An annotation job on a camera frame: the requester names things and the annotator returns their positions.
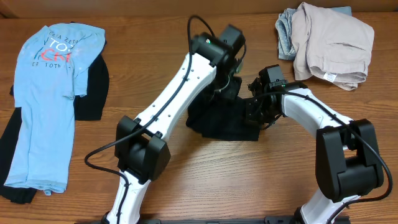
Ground black t-shirt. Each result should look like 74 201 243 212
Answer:
186 95 260 141

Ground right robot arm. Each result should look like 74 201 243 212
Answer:
245 65 385 224

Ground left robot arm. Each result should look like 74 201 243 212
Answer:
101 25 246 223

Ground grey-blue folded garment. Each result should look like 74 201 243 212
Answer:
274 6 353 61

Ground beige folded pants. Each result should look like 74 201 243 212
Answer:
291 2 375 91

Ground black garment under pile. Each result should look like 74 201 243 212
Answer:
1 53 109 203

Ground light blue printed t-shirt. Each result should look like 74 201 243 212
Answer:
4 23 106 195

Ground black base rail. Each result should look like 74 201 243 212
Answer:
74 215 351 224

